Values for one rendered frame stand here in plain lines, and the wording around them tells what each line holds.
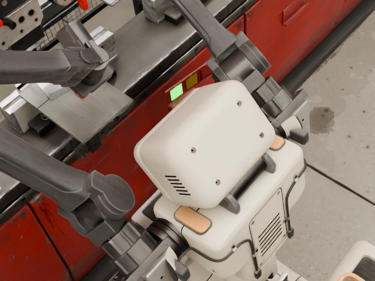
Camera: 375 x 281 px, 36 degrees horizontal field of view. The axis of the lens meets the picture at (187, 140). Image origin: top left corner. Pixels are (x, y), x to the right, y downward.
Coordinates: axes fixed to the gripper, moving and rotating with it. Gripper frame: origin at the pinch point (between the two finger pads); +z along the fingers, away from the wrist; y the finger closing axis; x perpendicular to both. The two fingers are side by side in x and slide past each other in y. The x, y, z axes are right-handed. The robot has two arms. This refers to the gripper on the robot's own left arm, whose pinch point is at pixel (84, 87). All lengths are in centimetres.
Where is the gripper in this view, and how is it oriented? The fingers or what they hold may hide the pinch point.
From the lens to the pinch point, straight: 150.5
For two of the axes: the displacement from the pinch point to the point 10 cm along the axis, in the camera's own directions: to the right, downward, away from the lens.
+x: 6.8, 7.3, 0.2
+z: -2.9, 2.5, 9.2
